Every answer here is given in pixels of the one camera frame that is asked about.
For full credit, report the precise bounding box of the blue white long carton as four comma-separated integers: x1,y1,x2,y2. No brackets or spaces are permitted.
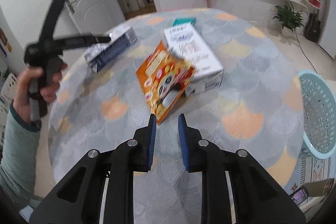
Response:
84,24,138,73

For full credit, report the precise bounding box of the teal crumpled wrapper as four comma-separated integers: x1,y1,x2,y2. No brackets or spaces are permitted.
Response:
172,17,197,27

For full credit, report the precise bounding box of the light blue plastic basket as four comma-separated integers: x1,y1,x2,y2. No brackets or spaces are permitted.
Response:
298,71,335,160

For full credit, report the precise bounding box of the brown round stool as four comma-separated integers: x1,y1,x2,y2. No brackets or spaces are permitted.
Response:
304,178,334,197

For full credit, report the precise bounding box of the black floor cable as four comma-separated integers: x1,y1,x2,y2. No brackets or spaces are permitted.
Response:
295,29,318,75

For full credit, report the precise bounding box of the smartphone on floor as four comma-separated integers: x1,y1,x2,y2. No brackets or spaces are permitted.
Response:
290,185,309,206

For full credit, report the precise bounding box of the white milk carton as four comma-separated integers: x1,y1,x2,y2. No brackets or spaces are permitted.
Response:
163,23,224,97

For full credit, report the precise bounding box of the person's left hand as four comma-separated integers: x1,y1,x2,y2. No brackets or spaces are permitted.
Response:
13,62,68,123

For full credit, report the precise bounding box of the orange panda snack bag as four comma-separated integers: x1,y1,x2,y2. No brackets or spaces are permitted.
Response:
136,41,196,124

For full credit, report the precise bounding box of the white refrigerator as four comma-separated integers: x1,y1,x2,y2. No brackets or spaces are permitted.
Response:
319,19,336,59

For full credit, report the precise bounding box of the green potted plant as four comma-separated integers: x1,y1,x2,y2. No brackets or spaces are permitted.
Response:
273,2,304,35

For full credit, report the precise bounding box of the black acoustic guitar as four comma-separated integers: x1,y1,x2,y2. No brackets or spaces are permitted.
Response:
304,8,321,43

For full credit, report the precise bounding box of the green sleeved left forearm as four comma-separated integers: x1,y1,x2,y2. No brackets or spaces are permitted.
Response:
1,106,41,211

